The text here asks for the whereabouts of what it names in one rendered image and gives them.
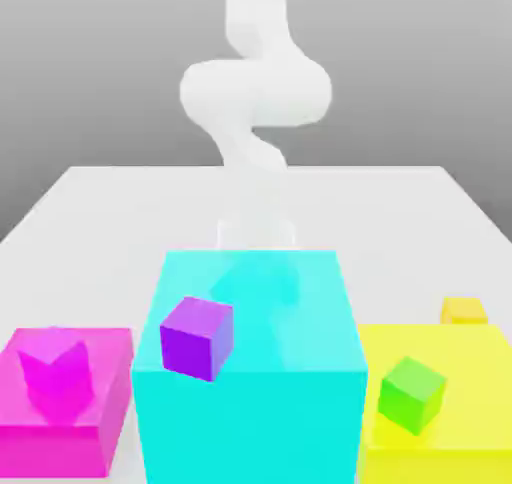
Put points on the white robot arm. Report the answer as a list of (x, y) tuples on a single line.
[(256, 92)]

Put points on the small purple cube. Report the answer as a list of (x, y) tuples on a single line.
[(188, 348)]

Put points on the small orange cube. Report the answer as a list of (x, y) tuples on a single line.
[(464, 310)]

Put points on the small green cube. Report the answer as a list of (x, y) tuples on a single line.
[(404, 404)]

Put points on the small magenta cube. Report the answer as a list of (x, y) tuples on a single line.
[(52, 388)]

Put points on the large cyan box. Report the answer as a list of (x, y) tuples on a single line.
[(256, 420)]

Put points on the large magenta box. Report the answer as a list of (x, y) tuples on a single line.
[(60, 448)]

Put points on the large yellow box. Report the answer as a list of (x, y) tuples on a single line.
[(460, 460)]

